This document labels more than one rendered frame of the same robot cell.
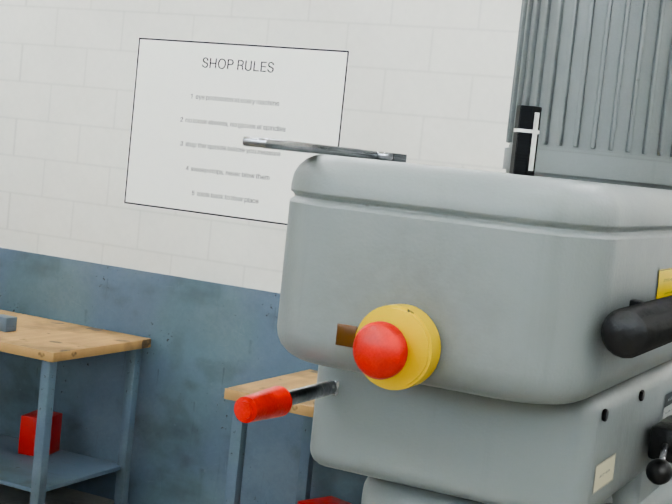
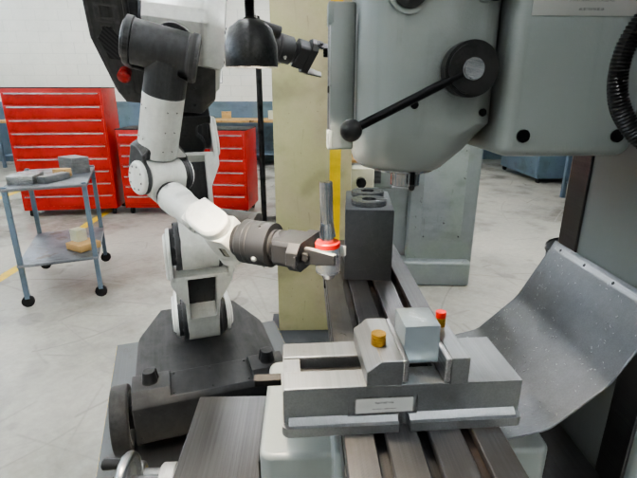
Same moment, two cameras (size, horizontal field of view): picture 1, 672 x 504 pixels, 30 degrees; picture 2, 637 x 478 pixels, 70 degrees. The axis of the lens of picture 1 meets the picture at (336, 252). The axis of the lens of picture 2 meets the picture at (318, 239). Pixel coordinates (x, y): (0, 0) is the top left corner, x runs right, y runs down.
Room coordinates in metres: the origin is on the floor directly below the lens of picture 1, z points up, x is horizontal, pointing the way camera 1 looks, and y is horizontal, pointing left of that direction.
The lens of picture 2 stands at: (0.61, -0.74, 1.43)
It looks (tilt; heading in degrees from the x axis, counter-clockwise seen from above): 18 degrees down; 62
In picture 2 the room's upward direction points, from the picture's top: straight up
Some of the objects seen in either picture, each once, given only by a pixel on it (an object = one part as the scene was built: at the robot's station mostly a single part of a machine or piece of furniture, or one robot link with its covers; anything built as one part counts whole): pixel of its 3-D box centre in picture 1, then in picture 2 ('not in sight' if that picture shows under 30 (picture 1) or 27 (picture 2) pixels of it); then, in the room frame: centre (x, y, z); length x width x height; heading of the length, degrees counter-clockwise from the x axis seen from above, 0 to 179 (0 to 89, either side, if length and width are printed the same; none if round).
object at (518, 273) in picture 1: (516, 265); not in sight; (1.10, -0.16, 1.81); 0.47 x 0.26 x 0.16; 154
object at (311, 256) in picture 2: not in sight; (318, 258); (0.98, -0.06, 1.14); 0.06 x 0.02 x 0.03; 128
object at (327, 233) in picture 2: not in sight; (326, 211); (1.00, -0.04, 1.22); 0.03 x 0.03 x 0.11
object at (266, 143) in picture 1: (327, 149); not in sight; (1.00, 0.02, 1.89); 0.24 x 0.04 x 0.01; 156
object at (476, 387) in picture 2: not in sight; (394, 368); (1.00, -0.27, 1.02); 0.35 x 0.15 x 0.11; 156
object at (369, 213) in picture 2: not in sight; (367, 230); (1.28, 0.23, 1.07); 0.22 x 0.12 x 0.20; 58
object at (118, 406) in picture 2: not in sight; (122, 418); (0.62, 0.51, 0.50); 0.20 x 0.05 x 0.20; 80
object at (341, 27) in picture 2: not in sight; (339, 79); (0.99, -0.10, 1.45); 0.04 x 0.04 x 0.21; 64
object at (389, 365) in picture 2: not in sight; (378, 349); (0.98, -0.25, 1.06); 0.12 x 0.06 x 0.04; 66
